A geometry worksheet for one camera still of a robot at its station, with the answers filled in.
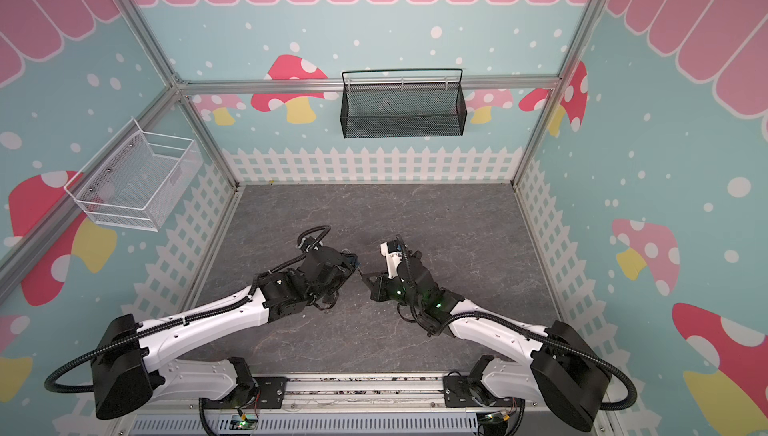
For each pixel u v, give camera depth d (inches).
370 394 29.8
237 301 19.9
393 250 28.0
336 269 23.3
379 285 28.5
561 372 16.2
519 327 18.6
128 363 15.7
